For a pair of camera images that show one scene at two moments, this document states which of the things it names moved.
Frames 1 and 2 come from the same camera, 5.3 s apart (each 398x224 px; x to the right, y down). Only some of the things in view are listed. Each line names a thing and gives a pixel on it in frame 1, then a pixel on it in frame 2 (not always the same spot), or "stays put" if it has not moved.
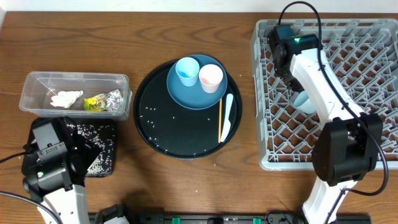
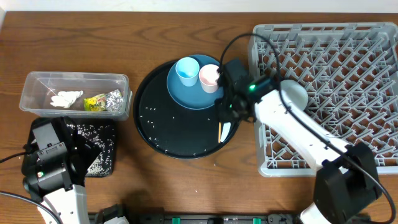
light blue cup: [187, 69] stays put
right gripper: [295, 86] to [223, 116]
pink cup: [210, 76] stays put
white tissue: [64, 99] stays put
